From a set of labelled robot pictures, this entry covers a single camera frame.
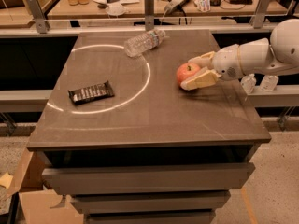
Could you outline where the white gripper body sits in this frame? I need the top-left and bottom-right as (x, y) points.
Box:
(212, 44), (241, 80)

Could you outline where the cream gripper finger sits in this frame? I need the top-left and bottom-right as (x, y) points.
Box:
(189, 51), (215, 69)
(180, 67), (221, 91)

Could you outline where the red apple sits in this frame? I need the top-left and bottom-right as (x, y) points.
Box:
(176, 63), (201, 85)

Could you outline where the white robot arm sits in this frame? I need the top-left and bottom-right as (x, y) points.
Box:
(179, 19), (299, 91)

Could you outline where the black rxbar chocolate wrapper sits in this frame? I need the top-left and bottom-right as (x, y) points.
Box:
(68, 81), (114, 105)

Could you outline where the small bottle left on ledge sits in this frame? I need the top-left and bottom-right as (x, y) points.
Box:
(241, 74), (256, 94)

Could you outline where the small bottle on ledge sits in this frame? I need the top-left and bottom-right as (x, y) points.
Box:
(241, 74), (256, 94)
(260, 75), (278, 91)

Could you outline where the small bottle right on ledge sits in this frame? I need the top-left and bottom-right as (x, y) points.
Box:
(260, 75), (278, 91)

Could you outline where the white patterned cup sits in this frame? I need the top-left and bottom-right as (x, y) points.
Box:
(193, 0), (210, 12)

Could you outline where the clear plastic water bottle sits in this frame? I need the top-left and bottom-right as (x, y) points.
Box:
(124, 29), (165, 57)

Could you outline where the grey power strip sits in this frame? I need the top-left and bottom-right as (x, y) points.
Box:
(164, 0), (189, 15)

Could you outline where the white bowl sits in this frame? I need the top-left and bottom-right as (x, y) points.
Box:
(106, 4), (126, 17)

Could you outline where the grey drawer cabinet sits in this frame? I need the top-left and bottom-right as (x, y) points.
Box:
(28, 30), (270, 224)

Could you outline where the cardboard box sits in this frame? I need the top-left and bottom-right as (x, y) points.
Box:
(7, 148), (84, 224)

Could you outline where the metal bracket right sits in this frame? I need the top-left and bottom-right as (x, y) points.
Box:
(250, 0), (271, 29)

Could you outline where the metal bracket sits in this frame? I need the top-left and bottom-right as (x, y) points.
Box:
(26, 0), (49, 34)
(250, 0), (271, 29)
(144, 0), (154, 31)

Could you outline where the metal bracket middle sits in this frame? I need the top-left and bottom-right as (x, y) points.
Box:
(144, 0), (154, 31)

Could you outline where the metal bracket left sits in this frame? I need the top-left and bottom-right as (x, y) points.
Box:
(26, 0), (49, 34)

